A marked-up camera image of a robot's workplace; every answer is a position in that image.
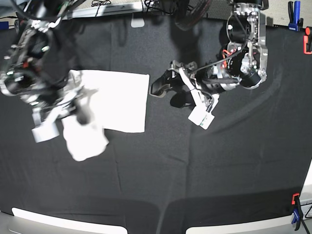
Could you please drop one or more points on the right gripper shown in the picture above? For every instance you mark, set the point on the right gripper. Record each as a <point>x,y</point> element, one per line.
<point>74,99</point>

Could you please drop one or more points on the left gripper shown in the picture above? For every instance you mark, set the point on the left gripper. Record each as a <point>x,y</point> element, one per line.
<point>202,101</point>

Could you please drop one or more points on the white printed t-shirt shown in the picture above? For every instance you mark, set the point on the white printed t-shirt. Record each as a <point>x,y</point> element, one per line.
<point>119,104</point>

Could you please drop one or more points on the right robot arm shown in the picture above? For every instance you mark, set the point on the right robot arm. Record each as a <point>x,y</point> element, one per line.
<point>22,74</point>

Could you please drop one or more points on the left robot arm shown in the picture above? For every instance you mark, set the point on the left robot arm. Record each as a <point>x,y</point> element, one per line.
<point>243,62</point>

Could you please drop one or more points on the black table cloth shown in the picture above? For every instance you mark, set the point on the black table cloth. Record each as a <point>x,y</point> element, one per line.
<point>245,167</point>

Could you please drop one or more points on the blue clamp top right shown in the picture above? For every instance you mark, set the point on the blue clamp top right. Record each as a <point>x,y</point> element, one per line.
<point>296,22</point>

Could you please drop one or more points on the red clamp top right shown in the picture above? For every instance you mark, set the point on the red clamp top right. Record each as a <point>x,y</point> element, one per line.
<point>307,41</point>

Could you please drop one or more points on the red blue clamp bottom right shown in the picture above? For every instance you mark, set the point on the red blue clamp bottom right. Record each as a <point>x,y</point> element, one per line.
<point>297,211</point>

